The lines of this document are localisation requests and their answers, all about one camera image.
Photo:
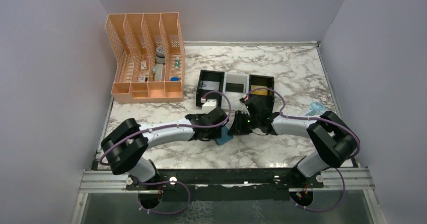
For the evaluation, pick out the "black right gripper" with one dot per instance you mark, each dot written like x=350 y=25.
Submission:
x=237 y=127

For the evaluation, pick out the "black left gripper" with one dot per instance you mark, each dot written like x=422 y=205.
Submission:
x=215 y=134

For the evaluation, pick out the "blue card holder wallet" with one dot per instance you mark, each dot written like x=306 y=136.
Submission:
x=224 y=137

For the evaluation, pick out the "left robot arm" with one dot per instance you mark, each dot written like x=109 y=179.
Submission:
x=124 y=147

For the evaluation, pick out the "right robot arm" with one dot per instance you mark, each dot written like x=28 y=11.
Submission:
x=334 y=142

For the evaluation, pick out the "silver card in left tray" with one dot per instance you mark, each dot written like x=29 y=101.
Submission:
x=210 y=85

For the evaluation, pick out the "black card in middle tray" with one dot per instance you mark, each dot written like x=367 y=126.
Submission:
x=236 y=88

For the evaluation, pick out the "black left card tray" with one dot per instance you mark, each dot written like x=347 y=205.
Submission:
x=208 y=75

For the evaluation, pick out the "white middle card tray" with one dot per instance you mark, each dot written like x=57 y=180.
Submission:
x=236 y=78

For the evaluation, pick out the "gold card in right tray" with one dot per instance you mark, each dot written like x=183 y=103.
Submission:
x=259 y=90

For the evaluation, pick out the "green white small bottle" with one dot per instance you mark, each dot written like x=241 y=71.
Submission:
x=177 y=63

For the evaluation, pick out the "light blue tape dispenser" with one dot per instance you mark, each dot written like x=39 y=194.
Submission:
x=315 y=108

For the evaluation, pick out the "round tin in organizer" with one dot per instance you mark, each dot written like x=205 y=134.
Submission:
x=160 y=55

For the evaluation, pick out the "white red labelled box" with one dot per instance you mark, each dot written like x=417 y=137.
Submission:
x=142 y=78

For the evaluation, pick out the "orange plastic desk organizer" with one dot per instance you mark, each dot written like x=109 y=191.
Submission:
x=134 y=39

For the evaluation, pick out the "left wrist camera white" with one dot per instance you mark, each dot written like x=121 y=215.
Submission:
x=208 y=104

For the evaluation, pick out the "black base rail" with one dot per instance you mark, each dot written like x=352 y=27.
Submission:
x=280 y=177

